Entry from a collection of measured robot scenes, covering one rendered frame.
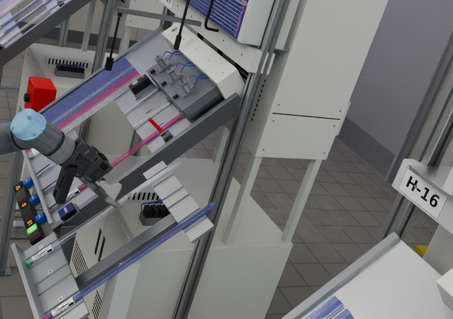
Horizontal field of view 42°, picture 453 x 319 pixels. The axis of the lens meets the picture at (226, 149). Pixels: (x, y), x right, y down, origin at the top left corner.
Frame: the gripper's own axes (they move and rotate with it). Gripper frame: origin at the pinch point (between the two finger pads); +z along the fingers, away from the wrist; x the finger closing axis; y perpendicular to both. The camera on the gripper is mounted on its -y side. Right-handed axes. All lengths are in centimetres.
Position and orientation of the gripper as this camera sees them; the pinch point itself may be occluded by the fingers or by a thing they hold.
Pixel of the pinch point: (111, 195)
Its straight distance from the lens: 169.1
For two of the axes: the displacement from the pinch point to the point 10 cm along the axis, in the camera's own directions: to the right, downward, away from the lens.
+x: -4.6, -4.7, 7.5
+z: 5.3, 5.3, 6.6
